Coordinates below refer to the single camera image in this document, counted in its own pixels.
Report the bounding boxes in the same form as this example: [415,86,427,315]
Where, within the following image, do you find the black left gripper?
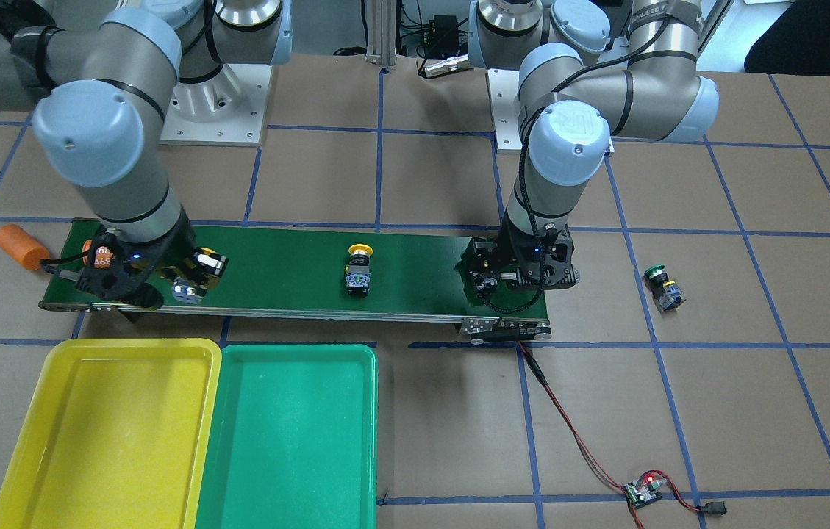
[462,220,580,291]

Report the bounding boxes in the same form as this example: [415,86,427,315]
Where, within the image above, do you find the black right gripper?
[76,213,229,309]

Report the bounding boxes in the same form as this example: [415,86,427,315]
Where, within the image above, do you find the yellow push button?
[171,278,205,305]
[345,243,373,297]

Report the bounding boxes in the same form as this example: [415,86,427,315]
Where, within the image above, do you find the green push button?
[472,271,498,298]
[643,264,686,312]

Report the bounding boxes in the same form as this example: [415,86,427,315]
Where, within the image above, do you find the plain orange cylinder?
[0,223,51,271]

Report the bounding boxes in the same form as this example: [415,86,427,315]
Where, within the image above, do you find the orange cylinder with 4680 print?
[82,239,113,269]

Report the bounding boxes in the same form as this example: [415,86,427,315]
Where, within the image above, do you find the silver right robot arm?
[0,1,293,309]

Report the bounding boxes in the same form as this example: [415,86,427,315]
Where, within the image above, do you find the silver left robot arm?
[464,1,718,294]

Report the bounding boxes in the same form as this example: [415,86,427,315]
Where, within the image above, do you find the green conveyor belt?
[39,220,551,344]

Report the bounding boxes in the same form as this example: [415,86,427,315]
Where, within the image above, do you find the yellow plastic tray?
[0,339,222,528]

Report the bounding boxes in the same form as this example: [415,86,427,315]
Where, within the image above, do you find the green plastic tray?
[196,344,378,528]

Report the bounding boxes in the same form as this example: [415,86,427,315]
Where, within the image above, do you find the small motor controller board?
[622,472,669,509]

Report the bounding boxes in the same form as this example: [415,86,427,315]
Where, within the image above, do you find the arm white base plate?
[486,69,522,155]
[160,64,273,147]

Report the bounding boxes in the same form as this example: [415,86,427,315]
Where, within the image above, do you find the red black conveyor cable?
[515,342,727,515]

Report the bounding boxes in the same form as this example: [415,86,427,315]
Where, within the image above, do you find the aluminium frame post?
[363,0,400,71]

